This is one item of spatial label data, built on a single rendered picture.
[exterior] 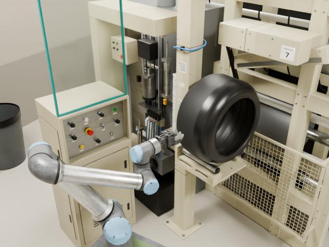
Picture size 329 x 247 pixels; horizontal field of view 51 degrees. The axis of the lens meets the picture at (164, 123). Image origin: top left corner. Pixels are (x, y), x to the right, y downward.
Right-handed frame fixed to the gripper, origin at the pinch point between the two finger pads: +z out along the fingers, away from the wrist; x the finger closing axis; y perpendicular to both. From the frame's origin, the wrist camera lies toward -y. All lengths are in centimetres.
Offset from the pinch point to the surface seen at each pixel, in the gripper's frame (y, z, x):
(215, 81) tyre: 26.6, 31.9, 3.2
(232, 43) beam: 45, 56, 11
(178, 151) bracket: -31.1, 19.4, 23.1
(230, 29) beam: 54, 56, 14
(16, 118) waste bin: -64, -35, 219
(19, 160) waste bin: -115, -43, 220
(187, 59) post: 36, 29, 27
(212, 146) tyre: -7.8, 15.3, -12.4
